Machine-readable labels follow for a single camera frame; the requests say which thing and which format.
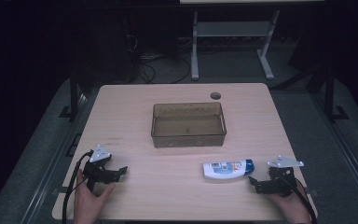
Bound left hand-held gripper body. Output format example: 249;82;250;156
82;145;112;191

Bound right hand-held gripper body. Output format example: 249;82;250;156
267;155;304;198

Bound white bottle with blue cap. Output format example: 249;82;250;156
202;159;255;180

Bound brown translucent plastic box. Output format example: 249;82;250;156
150;102;227;148

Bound person's right hand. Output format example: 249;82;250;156
268;178;311;224

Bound person's left hand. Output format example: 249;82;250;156
74;169;117;224

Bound grey metal stand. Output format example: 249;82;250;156
190;8;281;81

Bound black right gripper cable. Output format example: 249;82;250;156
278;175;318;224

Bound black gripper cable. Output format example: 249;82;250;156
278;175;318;224
61;150;93;224

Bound metal floor rail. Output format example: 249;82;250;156
20;92;90;224
310;92;358;208

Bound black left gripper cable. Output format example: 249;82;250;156
61;150;93;224

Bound black metal post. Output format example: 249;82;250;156
322;66;350;123
59;73;82;121

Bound black floor cables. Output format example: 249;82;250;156
134;52;192;85

